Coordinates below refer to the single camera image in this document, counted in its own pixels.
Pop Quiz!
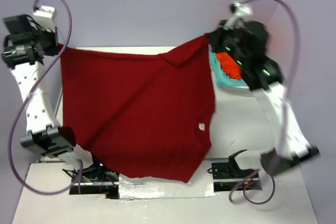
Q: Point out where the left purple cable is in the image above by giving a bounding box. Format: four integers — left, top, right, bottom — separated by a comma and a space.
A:
7, 0, 85, 195

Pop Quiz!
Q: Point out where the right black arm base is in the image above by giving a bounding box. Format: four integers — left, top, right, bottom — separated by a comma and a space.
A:
207, 150, 262, 192

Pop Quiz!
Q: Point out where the dark red t shirt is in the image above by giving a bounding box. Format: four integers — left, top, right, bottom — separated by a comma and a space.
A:
60, 35, 215, 183

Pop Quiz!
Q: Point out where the purple cable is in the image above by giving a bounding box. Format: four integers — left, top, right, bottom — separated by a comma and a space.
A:
228, 0, 300, 205
7, 0, 85, 195

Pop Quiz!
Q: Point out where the teal t shirt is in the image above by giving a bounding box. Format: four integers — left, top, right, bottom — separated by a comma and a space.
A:
209, 45, 249, 89

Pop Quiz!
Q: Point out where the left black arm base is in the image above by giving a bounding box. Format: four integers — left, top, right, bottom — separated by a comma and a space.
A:
62, 163, 119, 199

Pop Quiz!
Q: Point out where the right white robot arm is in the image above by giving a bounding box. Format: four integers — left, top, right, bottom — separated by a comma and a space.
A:
206, 20, 320, 177

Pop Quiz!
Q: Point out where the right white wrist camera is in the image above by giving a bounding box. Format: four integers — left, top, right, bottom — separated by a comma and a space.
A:
224, 2, 253, 30

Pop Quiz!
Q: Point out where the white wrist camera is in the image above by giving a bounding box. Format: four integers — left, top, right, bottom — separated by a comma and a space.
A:
32, 5, 56, 33
224, 2, 253, 30

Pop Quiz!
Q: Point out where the white laundry basket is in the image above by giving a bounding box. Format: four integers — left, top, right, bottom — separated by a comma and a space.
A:
208, 45, 250, 94

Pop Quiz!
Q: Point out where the shiny taped white panel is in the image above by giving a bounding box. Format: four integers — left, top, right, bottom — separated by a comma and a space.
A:
118, 173, 216, 199

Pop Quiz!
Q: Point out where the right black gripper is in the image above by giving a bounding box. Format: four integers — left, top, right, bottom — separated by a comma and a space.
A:
205, 18, 245, 65

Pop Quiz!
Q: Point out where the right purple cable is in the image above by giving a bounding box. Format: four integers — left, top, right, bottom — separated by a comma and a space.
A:
228, 0, 300, 205

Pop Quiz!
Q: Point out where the orange t shirt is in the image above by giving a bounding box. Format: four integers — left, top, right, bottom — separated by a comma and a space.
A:
215, 52, 241, 80

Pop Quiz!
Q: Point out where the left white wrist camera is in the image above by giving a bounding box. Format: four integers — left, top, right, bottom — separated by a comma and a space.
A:
32, 5, 56, 33

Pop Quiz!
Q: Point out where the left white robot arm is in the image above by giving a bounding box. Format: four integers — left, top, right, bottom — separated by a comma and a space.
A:
2, 14, 103, 181

